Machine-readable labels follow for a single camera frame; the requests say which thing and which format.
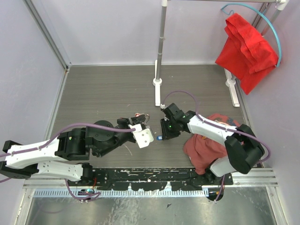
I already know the metal keyring with keys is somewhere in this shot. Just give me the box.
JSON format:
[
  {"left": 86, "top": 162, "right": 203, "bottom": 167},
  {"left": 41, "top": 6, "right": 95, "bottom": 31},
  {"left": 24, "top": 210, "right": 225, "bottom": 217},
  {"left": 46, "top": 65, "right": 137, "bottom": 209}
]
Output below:
[{"left": 138, "top": 114, "right": 150, "bottom": 124}]

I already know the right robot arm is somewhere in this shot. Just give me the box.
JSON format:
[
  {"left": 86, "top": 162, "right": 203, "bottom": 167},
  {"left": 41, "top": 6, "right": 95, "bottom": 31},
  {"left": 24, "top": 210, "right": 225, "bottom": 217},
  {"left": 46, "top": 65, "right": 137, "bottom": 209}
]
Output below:
[{"left": 161, "top": 103, "right": 265, "bottom": 185}]

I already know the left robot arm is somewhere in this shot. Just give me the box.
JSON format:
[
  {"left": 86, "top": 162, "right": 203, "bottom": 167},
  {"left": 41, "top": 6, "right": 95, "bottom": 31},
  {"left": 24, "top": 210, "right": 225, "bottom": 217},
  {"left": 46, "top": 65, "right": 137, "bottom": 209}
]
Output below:
[{"left": 0, "top": 114, "right": 149, "bottom": 186}]

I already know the maroon printed t-shirt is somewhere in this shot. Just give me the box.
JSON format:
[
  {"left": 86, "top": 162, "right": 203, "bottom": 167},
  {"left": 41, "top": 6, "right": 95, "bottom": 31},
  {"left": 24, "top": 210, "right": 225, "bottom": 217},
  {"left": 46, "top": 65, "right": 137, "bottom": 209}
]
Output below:
[{"left": 183, "top": 116, "right": 236, "bottom": 177}]

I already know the white pole base foot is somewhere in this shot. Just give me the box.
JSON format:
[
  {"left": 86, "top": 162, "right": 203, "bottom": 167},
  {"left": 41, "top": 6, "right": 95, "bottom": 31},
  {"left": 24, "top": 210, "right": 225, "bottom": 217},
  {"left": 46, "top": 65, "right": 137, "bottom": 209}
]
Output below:
[{"left": 152, "top": 60, "right": 162, "bottom": 107}]

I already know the black mounting plate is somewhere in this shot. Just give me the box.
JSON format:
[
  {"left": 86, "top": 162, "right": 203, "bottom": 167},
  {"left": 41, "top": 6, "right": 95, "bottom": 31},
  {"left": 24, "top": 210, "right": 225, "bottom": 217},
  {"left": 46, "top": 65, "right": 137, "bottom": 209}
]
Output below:
[{"left": 68, "top": 167, "right": 233, "bottom": 191}]

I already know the red cloth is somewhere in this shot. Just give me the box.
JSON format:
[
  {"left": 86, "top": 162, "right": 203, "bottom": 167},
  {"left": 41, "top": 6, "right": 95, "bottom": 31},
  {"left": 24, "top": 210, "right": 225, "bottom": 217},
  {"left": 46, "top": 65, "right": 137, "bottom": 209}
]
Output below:
[{"left": 215, "top": 13, "right": 279, "bottom": 95}]

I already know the metal rack pole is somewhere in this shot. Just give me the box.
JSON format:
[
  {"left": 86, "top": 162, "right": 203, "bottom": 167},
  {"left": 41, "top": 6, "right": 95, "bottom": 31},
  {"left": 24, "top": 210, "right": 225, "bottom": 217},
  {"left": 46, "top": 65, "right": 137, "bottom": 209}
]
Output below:
[{"left": 155, "top": 0, "right": 168, "bottom": 81}]

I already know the blue clothes hanger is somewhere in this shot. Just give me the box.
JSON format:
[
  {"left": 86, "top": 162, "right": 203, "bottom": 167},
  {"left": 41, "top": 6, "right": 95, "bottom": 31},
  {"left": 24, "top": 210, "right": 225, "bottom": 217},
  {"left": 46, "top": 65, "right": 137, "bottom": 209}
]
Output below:
[{"left": 221, "top": 3, "right": 282, "bottom": 67}]

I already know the aluminium corner profile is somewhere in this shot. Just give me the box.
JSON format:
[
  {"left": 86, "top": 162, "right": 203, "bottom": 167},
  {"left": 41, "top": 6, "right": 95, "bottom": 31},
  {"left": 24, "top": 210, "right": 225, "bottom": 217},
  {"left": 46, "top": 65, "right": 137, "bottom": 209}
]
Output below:
[{"left": 22, "top": 0, "right": 72, "bottom": 70}]

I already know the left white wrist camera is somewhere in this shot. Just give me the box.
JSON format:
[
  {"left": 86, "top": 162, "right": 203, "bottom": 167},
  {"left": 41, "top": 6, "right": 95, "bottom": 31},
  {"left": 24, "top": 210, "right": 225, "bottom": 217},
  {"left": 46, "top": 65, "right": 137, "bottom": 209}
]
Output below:
[{"left": 129, "top": 124, "right": 154, "bottom": 149}]

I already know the slotted cable duct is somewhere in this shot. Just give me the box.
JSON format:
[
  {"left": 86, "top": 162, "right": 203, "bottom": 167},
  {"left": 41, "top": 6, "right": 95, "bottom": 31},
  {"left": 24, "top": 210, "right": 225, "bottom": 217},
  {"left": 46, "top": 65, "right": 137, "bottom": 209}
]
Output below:
[{"left": 33, "top": 188, "right": 209, "bottom": 198}]

